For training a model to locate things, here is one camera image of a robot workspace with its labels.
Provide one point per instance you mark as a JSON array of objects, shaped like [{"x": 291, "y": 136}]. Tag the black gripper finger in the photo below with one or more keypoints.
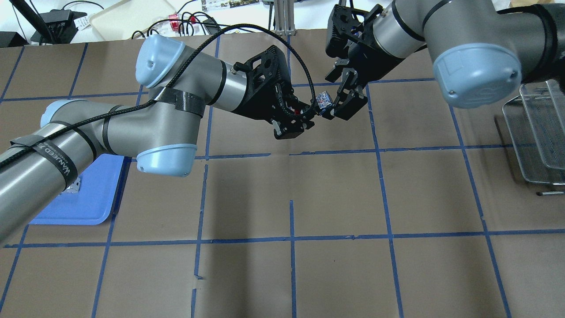
[
  {"x": 348, "y": 91},
  {"x": 348, "y": 104},
  {"x": 296, "y": 109},
  {"x": 290, "y": 128}
]

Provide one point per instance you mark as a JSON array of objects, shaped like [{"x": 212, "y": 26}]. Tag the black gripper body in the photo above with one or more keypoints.
[
  {"x": 363, "y": 49},
  {"x": 252, "y": 105}
]

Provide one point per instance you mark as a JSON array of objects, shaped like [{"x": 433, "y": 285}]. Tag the red push button switch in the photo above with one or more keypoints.
[{"x": 325, "y": 105}]

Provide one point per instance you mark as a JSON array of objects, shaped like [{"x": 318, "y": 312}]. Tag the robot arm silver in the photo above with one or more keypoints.
[
  {"x": 479, "y": 54},
  {"x": 160, "y": 134}
]

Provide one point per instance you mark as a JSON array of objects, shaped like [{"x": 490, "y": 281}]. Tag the beige plastic tray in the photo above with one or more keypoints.
[{"x": 120, "y": 20}]

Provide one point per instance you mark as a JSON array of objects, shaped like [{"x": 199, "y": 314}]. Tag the blue plastic tray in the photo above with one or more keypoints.
[{"x": 94, "y": 202}]

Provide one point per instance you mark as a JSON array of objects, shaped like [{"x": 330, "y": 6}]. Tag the black power adapter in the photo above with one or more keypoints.
[{"x": 61, "y": 26}]

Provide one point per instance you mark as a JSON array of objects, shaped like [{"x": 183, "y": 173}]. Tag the aluminium profile post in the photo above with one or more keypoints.
[{"x": 284, "y": 17}]

